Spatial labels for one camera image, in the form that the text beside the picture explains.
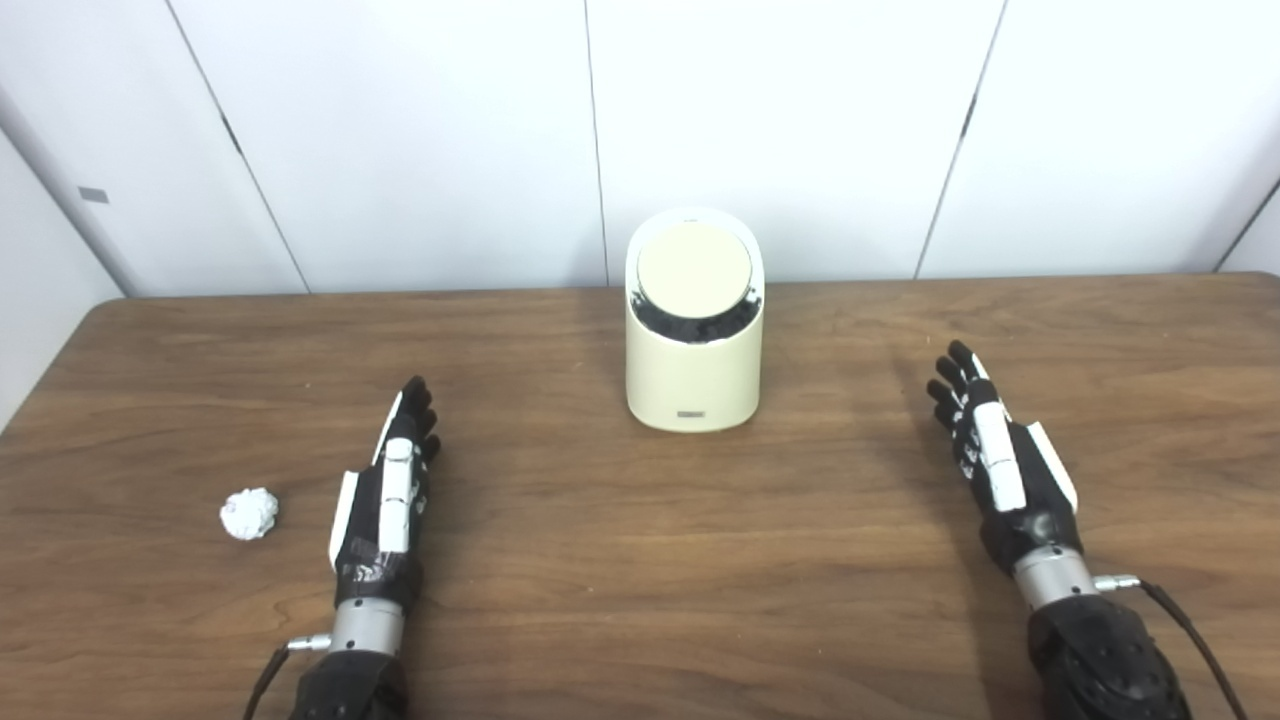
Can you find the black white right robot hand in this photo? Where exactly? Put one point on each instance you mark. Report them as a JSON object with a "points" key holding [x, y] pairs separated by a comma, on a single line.
{"points": [[1035, 510]]}

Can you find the white paper ball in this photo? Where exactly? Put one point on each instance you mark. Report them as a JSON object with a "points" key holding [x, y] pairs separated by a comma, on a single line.
{"points": [[249, 514]]}

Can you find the small grey wall tag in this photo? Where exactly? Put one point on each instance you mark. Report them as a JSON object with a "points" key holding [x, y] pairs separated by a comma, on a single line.
{"points": [[93, 195]]}

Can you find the cream round bin lid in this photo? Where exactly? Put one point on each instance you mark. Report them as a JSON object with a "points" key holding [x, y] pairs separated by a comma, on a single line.
{"points": [[693, 265]]}

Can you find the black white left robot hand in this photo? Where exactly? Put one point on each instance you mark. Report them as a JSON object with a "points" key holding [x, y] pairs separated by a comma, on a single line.
{"points": [[365, 545]]}

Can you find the cream-colored round bin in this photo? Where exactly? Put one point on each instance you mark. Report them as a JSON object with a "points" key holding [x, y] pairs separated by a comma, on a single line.
{"points": [[690, 380]]}

